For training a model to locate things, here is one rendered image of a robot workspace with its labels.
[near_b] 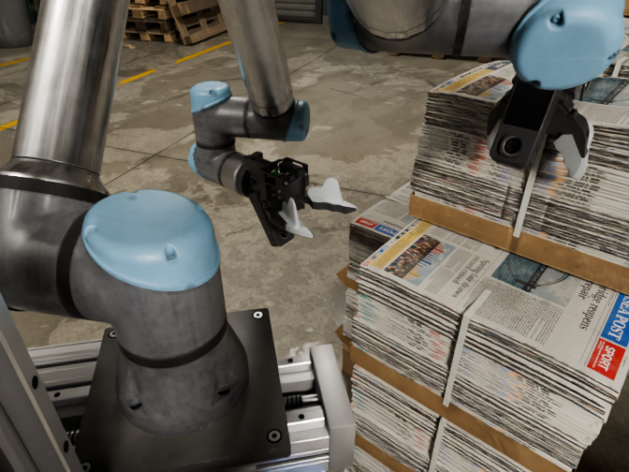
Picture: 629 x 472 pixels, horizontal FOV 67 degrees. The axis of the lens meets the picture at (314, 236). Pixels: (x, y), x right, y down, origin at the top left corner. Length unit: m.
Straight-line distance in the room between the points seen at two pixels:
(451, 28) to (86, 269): 0.37
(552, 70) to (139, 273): 0.37
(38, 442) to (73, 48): 0.38
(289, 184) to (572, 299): 0.46
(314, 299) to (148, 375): 1.47
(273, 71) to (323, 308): 1.29
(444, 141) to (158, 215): 0.49
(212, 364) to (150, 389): 0.07
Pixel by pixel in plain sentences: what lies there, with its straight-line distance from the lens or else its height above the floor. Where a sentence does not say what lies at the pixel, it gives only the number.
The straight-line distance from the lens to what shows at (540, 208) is 0.77.
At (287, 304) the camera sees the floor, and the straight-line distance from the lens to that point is 1.93.
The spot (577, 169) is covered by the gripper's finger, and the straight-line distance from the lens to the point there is 0.69.
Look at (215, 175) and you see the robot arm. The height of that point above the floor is 0.88.
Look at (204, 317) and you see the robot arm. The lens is 0.49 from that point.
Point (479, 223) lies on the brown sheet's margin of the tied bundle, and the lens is 0.82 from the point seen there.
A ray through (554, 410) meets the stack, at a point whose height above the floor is 0.74.
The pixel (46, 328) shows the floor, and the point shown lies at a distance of 2.09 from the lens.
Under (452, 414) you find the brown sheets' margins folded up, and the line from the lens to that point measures 0.83.
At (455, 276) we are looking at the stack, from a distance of 0.75.
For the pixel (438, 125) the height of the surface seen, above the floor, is 1.01.
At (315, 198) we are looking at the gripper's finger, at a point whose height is 0.87.
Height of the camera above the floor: 1.27
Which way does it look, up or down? 33 degrees down
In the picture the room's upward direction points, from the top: straight up
